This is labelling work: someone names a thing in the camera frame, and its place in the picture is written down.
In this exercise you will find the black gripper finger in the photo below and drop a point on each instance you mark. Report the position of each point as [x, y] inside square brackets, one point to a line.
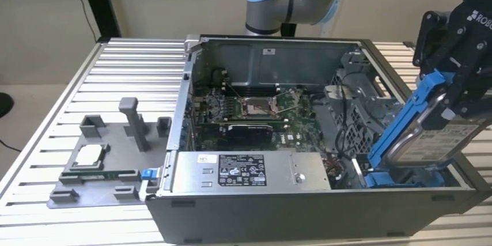
[469, 96]
[433, 38]

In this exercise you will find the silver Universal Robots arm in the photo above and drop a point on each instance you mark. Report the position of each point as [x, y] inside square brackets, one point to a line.
[277, 7]

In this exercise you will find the grey metal drive cage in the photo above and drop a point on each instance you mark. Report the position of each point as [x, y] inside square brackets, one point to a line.
[346, 107]

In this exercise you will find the white label sticker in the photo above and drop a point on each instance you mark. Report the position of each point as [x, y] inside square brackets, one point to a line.
[269, 52]

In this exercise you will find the green motherboard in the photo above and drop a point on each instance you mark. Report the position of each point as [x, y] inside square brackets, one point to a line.
[301, 125]

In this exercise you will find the black RAM slot row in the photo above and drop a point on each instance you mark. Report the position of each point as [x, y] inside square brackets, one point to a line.
[262, 119]
[254, 89]

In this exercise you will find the CPU socket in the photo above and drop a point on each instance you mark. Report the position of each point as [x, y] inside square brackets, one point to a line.
[255, 109]

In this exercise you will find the thin metal locking lever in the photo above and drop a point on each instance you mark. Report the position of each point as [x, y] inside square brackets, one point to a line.
[235, 90]

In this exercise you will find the black graphics card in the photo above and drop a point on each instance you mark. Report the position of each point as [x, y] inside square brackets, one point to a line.
[250, 135]

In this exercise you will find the silver power supply unit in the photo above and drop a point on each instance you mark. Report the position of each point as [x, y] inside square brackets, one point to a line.
[269, 182]

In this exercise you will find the open black PC case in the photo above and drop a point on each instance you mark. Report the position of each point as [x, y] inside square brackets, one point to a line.
[269, 217]

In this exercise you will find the blue case latch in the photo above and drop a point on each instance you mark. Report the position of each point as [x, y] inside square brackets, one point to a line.
[149, 175]

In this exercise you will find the green RAM stick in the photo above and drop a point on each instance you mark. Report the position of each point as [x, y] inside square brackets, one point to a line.
[111, 174]

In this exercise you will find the silver CPU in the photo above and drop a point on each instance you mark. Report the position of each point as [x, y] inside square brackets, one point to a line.
[90, 154]

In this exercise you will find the grey parts rack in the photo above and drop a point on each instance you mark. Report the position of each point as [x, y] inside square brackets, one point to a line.
[101, 197]

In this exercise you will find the black round base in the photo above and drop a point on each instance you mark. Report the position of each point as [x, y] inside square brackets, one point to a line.
[6, 105]

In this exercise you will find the black upright post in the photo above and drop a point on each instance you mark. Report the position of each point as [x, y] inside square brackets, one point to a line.
[101, 4]

